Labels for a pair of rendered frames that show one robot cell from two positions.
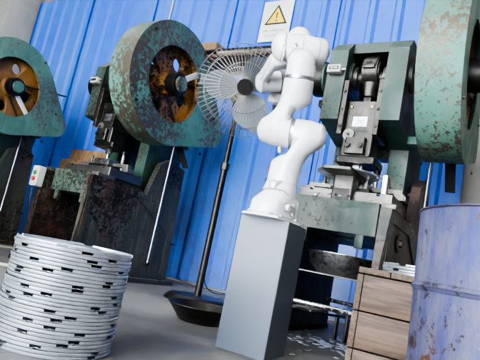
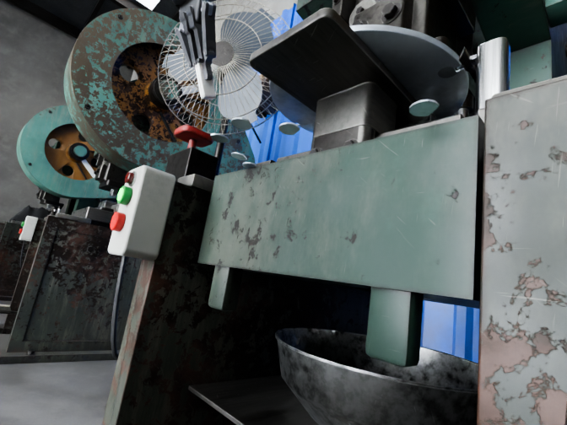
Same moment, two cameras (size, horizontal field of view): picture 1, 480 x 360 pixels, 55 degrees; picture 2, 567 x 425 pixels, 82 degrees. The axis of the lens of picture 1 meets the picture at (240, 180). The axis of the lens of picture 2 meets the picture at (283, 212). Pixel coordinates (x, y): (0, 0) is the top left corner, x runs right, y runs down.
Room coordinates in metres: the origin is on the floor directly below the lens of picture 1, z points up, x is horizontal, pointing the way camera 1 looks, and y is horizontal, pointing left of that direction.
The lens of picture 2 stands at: (1.68, -0.53, 0.49)
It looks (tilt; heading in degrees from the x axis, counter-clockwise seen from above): 12 degrees up; 16
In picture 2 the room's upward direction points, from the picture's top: 9 degrees clockwise
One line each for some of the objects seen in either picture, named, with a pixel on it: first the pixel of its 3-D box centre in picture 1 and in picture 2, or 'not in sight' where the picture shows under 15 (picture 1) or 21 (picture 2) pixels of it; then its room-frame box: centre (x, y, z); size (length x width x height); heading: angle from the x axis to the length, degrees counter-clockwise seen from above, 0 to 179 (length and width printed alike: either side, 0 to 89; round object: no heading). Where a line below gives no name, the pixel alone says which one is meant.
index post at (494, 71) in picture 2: (384, 184); (493, 78); (2.05, -0.65, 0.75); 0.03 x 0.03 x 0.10; 58
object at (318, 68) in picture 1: (327, 84); not in sight; (2.39, -0.36, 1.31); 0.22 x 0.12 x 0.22; 148
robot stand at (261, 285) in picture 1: (262, 285); not in sight; (1.65, -0.15, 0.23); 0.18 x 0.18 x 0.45; 62
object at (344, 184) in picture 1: (343, 186); (338, 125); (2.10, -0.47, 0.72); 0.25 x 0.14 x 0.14; 148
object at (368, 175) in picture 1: (348, 174); (361, 99); (2.14, -0.50, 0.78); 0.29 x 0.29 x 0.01
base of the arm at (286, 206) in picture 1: (273, 200); not in sight; (1.61, -0.13, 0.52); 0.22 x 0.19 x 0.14; 152
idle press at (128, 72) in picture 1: (146, 161); (173, 203); (3.47, 0.72, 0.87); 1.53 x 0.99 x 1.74; 146
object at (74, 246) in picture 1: (76, 246); not in sight; (1.22, 0.38, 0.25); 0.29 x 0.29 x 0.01
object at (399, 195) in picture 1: (389, 189); not in sight; (2.16, -0.71, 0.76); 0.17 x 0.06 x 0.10; 58
